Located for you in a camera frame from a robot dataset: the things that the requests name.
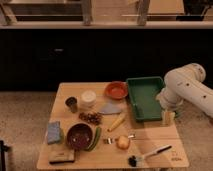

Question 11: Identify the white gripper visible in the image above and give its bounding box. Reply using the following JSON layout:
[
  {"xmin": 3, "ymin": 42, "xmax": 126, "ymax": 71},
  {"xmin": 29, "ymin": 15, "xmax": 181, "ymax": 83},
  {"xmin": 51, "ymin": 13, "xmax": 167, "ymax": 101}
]
[{"xmin": 156, "ymin": 93, "xmax": 182, "ymax": 126}]

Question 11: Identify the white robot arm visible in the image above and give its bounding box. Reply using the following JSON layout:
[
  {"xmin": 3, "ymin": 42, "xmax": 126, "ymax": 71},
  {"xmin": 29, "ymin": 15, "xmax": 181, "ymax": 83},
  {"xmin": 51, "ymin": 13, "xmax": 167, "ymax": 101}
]
[{"xmin": 156, "ymin": 63, "xmax": 213, "ymax": 126}]

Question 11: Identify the black white brush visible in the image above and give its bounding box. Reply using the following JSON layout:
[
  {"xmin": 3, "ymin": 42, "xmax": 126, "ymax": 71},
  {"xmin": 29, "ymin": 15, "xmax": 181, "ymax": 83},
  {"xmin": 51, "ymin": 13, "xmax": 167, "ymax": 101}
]
[{"xmin": 128, "ymin": 145, "xmax": 172, "ymax": 167}]

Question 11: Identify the yellow banana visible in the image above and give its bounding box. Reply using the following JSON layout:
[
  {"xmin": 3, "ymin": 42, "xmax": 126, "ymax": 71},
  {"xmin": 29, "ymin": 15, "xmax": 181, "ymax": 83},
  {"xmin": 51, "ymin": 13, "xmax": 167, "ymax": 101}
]
[{"xmin": 107, "ymin": 114, "xmax": 126, "ymax": 132}]

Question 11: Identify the green plastic tray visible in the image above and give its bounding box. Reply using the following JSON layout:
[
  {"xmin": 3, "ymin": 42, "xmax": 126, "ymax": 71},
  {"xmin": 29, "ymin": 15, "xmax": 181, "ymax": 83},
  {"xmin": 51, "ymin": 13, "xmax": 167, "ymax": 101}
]
[{"xmin": 126, "ymin": 76, "xmax": 164, "ymax": 122}]

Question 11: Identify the white paper cup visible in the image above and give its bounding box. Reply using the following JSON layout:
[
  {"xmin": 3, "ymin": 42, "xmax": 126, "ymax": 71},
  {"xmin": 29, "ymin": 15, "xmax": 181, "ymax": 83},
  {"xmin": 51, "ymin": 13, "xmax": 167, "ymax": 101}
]
[{"xmin": 81, "ymin": 90, "xmax": 96, "ymax": 107}]

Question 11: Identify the green cucumber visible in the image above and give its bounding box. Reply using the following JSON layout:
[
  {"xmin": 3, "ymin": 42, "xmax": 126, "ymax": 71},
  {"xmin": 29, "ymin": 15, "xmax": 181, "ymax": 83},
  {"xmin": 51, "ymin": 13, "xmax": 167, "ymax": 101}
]
[{"xmin": 85, "ymin": 126, "xmax": 102, "ymax": 151}]

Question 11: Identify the dark metal cup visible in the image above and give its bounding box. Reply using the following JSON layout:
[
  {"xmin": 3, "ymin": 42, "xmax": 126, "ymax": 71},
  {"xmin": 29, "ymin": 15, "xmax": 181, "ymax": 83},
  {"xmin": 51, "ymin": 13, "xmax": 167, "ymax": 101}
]
[{"xmin": 65, "ymin": 97, "xmax": 78, "ymax": 113}]

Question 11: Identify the brown grape bunch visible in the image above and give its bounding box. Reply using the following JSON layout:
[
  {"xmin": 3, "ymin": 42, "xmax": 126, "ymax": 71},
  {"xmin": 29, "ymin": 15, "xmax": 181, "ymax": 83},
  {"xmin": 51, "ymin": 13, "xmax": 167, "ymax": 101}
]
[{"xmin": 79, "ymin": 112, "xmax": 102, "ymax": 125}]

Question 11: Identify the dark red bowl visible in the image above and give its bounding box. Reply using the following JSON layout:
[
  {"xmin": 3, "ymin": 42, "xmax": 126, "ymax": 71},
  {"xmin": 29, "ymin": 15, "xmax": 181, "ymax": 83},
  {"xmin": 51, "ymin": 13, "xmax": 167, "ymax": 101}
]
[{"xmin": 66, "ymin": 123, "xmax": 93, "ymax": 150}]

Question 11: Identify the brown wooden block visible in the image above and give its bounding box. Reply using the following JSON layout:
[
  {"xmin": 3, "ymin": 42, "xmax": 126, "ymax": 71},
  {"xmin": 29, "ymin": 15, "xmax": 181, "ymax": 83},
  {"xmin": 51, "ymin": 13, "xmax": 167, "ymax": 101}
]
[{"xmin": 49, "ymin": 150, "xmax": 75, "ymax": 164}]

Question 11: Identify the orange bowl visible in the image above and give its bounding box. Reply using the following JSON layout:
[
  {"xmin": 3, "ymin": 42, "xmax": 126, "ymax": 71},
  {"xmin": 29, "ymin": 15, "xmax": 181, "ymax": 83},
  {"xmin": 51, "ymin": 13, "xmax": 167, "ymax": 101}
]
[{"xmin": 104, "ymin": 81, "xmax": 128, "ymax": 100}]

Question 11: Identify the blue sponge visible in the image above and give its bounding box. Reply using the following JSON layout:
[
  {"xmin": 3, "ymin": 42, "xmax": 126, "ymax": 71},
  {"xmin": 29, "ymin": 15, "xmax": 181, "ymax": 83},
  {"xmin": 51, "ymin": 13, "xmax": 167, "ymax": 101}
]
[{"xmin": 47, "ymin": 121, "xmax": 63, "ymax": 145}]

